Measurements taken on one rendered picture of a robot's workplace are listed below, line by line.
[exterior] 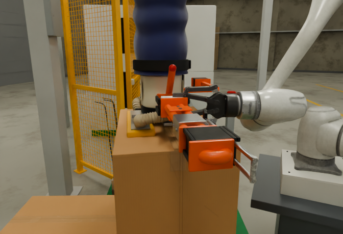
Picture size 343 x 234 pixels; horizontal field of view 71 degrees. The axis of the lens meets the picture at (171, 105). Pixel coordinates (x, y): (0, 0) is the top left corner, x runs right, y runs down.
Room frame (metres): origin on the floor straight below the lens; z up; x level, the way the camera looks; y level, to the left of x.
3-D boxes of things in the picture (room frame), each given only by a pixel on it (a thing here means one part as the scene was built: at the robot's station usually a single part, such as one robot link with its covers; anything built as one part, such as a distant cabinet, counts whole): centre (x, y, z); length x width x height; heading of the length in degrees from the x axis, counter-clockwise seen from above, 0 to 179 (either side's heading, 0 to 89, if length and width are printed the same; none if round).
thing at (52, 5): (2.04, 0.94, 1.62); 0.20 x 0.05 x 0.30; 1
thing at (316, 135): (1.03, -0.67, 1.01); 0.18 x 0.16 x 0.22; 38
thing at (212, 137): (0.39, -0.06, 1.21); 0.08 x 0.07 x 0.05; 10
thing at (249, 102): (0.73, -0.23, 1.20); 0.09 x 0.06 x 0.09; 1
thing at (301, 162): (1.05, -0.67, 0.87); 0.22 x 0.18 x 0.06; 160
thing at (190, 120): (0.53, -0.04, 1.20); 0.07 x 0.07 x 0.04; 10
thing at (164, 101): (0.74, 0.00, 1.20); 0.10 x 0.08 x 0.06; 100
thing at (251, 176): (0.46, -0.10, 1.21); 0.31 x 0.03 x 0.05; 10
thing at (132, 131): (0.97, 0.14, 1.09); 0.34 x 0.10 x 0.05; 10
